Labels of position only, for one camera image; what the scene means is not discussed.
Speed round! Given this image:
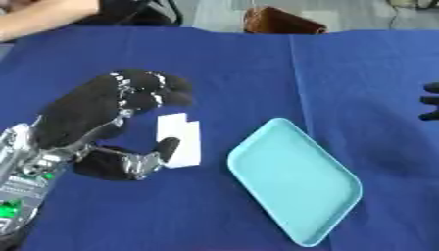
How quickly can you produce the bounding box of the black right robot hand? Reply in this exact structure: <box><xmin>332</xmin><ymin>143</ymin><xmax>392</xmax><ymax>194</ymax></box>
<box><xmin>418</xmin><ymin>81</ymin><xmax>439</xmax><ymax>122</ymax></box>

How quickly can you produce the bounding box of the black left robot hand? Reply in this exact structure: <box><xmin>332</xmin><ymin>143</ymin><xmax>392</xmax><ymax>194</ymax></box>
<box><xmin>32</xmin><ymin>68</ymin><xmax>196</xmax><ymax>181</ymax></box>

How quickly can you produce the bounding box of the white rectangular box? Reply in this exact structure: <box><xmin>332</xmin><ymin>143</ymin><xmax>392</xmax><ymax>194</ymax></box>
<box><xmin>156</xmin><ymin>112</ymin><xmax>203</xmax><ymax>170</ymax></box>

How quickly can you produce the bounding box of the light blue plastic tray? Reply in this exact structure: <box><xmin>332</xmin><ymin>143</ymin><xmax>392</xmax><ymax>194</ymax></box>
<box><xmin>226</xmin><ymin>117</ymin><xmax>364</xmax><ymax>248</ymax></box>

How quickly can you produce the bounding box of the brown bag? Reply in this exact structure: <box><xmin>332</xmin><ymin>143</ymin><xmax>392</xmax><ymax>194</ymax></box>
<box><xmin>241</xmin><ymin>6</ymin><xmax>329</xmax><ymax>35</ymax></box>

